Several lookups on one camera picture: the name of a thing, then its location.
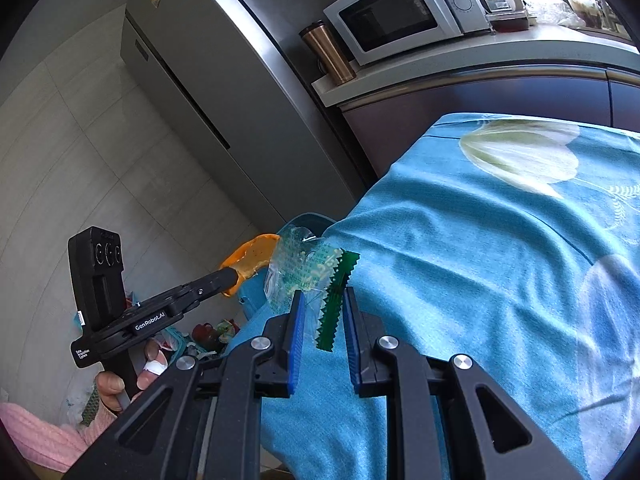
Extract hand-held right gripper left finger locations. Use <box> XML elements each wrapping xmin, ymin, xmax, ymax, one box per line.
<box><xmin>62</xmin><ymin>290</ymin><xmax>307</xmax><ymax>480</ymax></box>

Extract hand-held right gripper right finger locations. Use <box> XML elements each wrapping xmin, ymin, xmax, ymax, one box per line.
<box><xmin>342</xmin><ymin>286</ymin><xmax>586</xmax><ymax>480</ymax></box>

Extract orange peel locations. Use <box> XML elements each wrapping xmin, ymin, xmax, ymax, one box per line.
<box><xmin>220</xmin><ymin>233</ymin><xmax>281</xmax><ymax>286</ymax></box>

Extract clear green-edged plastic wrapper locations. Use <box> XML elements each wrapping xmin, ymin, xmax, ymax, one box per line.
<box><xmin>263</xmin><ymin>227</ymin><xmax>362</xmax><ymax>352</ymax></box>

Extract blue plastic bin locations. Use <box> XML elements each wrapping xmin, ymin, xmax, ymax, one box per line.
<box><xmin>239</xmin><ymin>212</ymin><xmax>336</xmax><ymax>326</ymax></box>

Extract person's left forearm pink sleeve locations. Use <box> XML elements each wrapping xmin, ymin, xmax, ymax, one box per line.
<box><xmin>0</xmin><ymin>402</ymin><xmax>118</xmax><ymax>473</ymax></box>

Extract person's left hand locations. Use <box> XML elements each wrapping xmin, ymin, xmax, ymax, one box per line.
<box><xmin>95</xmin><ymin>337</ymin><xmax>171</xmax><ymax>413</ymax></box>

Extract colourful packets on floor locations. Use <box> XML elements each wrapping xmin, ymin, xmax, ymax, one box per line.
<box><xmin>160</xmin><ymin>317</ymin><xmax>241</xmax><ymax>361</ymax></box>

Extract green patterned packet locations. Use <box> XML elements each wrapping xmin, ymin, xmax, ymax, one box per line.
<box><xmin>79</xmin><ymin>384</ymin><xmax>102</xmax><ymax>427</ymax></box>

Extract blue floral tablecloth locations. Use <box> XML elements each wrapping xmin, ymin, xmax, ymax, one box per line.
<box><xmin>227</xmin><ymin>112</ymin><xmax>640</xmax><ymax>480</ymax></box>

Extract grey refrigerator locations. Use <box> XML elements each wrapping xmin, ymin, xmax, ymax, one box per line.
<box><xmin>120</xmin><ymin>0</ymin><xmax>381</xmax><ymax>231</ymax></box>

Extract brown kitchen counter cabinet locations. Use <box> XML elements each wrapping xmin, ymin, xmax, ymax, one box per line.
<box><xmin>311</xmin><ymin>25</ymin><xmax>640</xmax><ymax>181</ymax></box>

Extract bronze travel tumbler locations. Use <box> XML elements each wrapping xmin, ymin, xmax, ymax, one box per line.
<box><xmin>299</xmin><ymin>20</ymin><xmax>357</xmax><ymax>86</ymax></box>

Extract white microwave oven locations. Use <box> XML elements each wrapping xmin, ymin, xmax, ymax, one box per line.
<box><xmin>323</xmin><ymin>0</ymin><xmax>493</xmax><ymax>67</ymax></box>

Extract dark red container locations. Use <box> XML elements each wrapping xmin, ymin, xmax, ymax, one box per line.
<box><xmin>487</xmin><ymin>10</ymin><xmax>531</xmax><ymax>32</ymax></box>

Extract clear plastic bags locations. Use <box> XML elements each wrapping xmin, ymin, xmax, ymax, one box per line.
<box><xmin>527</xmin><ymin>0</ymin><xmax>616</xmax><ymax>28</ymax></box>

